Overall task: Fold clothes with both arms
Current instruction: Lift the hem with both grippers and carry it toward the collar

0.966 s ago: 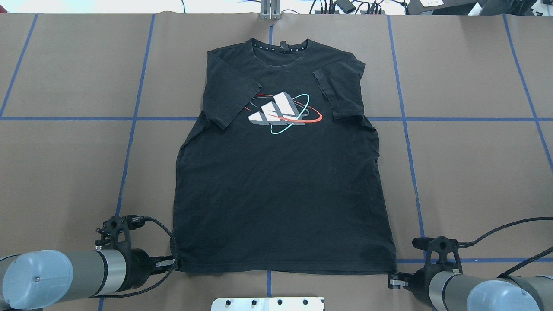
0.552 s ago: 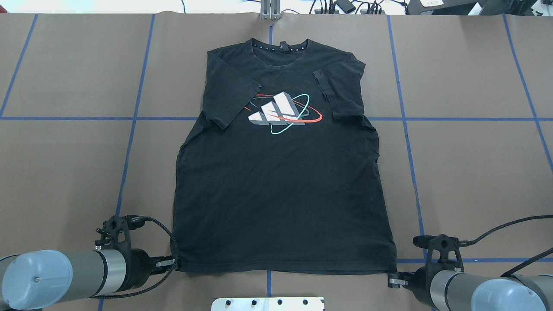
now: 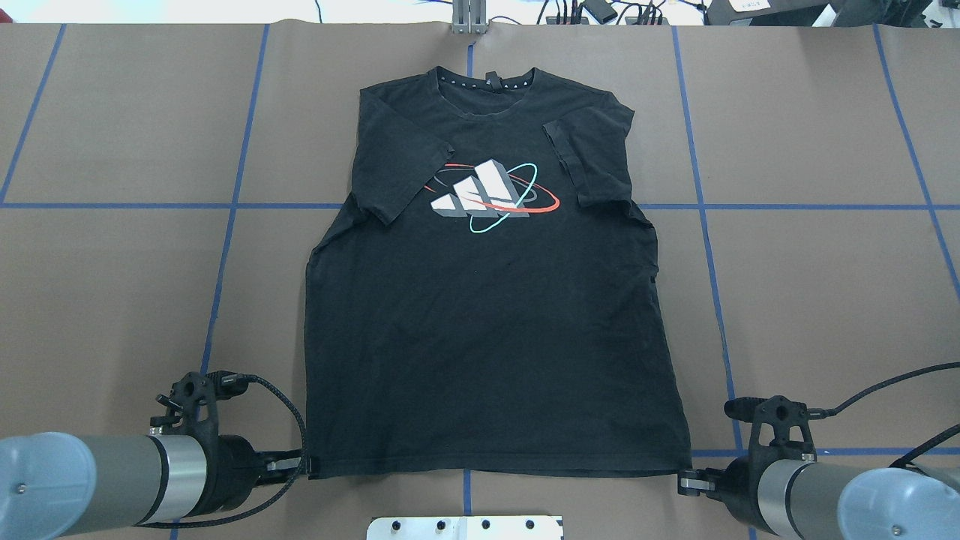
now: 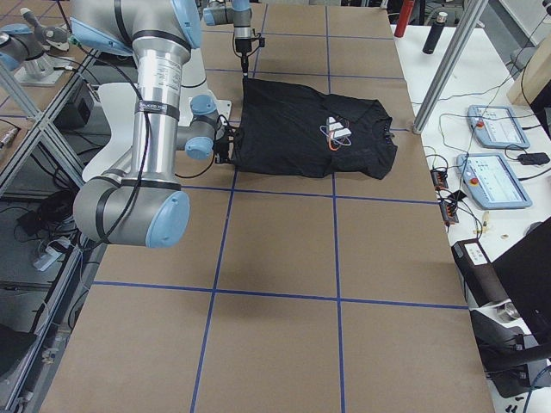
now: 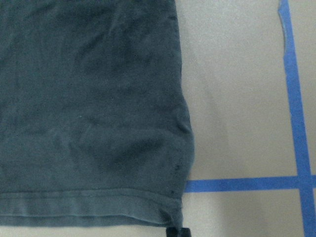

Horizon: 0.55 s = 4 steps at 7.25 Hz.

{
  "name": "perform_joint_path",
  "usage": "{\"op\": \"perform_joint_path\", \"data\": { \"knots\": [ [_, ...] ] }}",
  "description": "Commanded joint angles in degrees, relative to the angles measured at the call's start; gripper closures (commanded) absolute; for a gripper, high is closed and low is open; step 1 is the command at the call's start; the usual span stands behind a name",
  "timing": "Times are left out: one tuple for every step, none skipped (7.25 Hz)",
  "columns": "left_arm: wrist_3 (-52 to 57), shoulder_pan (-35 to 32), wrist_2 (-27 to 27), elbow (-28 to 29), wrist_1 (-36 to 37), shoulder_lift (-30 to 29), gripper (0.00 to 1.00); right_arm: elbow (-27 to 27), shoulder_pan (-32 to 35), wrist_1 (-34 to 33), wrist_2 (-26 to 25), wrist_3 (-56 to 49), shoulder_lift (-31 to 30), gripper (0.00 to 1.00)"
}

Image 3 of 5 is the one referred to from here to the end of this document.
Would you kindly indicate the aluminium frame post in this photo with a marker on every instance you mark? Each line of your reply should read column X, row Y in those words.
column 469, row 17

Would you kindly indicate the metal base plate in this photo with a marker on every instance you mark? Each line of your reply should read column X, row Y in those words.
column 467, row 527

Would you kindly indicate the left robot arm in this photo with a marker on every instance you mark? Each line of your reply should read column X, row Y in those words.
column 60, row 484

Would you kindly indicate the black printer device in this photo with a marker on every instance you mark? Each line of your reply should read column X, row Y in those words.
column 766, row 13

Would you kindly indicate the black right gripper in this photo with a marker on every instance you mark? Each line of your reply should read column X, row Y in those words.
column 739, row 484

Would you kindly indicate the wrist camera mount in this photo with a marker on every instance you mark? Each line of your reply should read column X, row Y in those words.
column 779, row 427
column 191, row 405

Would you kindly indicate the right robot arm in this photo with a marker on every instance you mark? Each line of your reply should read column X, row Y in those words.
column 806, row 499

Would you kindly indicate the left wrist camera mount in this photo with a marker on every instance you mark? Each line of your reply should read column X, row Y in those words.
column 191, row 405

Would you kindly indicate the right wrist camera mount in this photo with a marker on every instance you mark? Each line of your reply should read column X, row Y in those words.
column 779, row 427

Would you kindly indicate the black graphic t-shirt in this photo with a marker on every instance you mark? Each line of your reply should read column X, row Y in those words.
column 486, row 298

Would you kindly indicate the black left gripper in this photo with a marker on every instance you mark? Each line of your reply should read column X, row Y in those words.
column 234, row 466

